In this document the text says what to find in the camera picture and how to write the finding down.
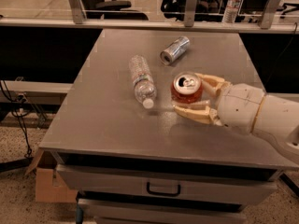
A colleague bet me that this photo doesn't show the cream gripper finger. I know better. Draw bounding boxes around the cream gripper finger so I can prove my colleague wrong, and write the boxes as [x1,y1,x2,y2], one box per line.
[196,73,232,98]
[173,100,221,125]

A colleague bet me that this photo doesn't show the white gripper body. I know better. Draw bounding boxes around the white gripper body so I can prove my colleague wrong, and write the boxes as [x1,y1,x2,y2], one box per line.
[217,83,265,134]

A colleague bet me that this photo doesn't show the red coca-cola can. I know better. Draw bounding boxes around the red coca-cola can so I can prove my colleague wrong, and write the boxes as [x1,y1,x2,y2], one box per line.
[171,72,203,104]

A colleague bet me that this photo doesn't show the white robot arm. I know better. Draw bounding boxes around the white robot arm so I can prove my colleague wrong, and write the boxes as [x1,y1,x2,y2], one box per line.
[171,72,299,164]

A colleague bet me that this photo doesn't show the silver soda can lying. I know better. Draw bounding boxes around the silver soda can lying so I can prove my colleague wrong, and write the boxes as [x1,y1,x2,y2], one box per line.
[160,36,190,65]

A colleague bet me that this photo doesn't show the clear plastic water bottle lying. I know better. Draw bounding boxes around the clear plastic water bottle lying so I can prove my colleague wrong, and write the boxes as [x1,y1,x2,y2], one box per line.
[129,55,157,109]

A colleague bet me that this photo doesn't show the upright water bottle in background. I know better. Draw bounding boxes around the upright water bottle in background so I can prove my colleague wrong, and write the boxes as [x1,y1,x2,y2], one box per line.
[222,0,242,23]

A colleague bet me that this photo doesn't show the upper grey drawer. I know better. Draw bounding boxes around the upper grey drawer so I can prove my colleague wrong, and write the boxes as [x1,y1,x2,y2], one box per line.
[57,164,277,205]

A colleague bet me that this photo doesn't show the grey drawer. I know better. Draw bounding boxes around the grey drawer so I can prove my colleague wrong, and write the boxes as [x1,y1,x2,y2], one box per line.
[78,199,246,224]
[57,164,277,205]

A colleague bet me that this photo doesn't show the grey drawer cabinet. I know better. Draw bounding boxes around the grey drawer cabinet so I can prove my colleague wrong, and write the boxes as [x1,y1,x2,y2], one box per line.
[41,29,298,215]

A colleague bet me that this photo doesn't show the lower grey drawer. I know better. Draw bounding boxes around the lower grey drawer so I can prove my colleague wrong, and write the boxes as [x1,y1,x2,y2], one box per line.
[78,199,246,224]

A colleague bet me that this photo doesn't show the black office chair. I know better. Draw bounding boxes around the black office chair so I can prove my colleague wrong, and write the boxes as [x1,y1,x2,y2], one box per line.
[81,0,148,21]

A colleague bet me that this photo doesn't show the cardboard box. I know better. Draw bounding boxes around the cardboard box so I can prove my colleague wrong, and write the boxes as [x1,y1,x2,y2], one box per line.
[25,147,78,203]

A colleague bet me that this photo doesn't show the black drawer handle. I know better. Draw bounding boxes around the black drawer handle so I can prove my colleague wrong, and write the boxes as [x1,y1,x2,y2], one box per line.
[146,182,181,197]

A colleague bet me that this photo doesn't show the metal railing frame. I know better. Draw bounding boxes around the metal railing frame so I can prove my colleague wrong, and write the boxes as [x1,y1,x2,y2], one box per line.
[0,0,299,35]

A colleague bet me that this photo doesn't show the black cables on floor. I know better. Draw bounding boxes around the black cables on floor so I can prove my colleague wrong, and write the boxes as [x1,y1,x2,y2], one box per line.
[0,79,48,161]

